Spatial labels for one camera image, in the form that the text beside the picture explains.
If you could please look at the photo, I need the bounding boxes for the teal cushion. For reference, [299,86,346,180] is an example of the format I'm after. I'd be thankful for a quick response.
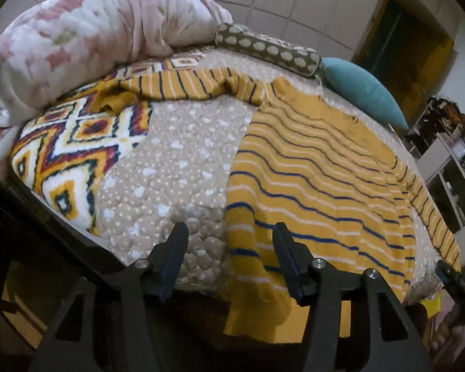
[321,57,408,129]

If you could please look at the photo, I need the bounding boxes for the person's right hand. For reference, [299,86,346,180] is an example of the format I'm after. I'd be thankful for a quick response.
[430,305,465,358]

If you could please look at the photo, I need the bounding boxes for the beige dotted quilt bedspread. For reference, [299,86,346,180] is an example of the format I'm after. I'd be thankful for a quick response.
[95,48,445,305]

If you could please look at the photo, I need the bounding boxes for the white wardrobe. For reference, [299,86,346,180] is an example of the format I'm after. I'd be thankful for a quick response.
[216,0,380,60]

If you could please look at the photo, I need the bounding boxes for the brown wooden door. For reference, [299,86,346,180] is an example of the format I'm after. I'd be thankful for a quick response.
[354,0,454,127]

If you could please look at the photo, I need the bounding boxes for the geometric patterned fleece blanket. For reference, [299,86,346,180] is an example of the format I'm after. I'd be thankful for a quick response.
[9,45,214,237]

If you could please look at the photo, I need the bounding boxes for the white shelving unit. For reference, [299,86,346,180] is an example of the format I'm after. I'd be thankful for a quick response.
[402,97,465,266]

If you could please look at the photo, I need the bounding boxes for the pink floral comforter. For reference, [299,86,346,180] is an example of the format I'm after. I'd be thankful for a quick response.
[0,0,234,164]

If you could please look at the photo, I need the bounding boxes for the yellow striped knit sweater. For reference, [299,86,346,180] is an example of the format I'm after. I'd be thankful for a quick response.
[91,67,461,343]

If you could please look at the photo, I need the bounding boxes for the olive bolster pillow white spots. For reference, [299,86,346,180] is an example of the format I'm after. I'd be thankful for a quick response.
[214,23,321,79]

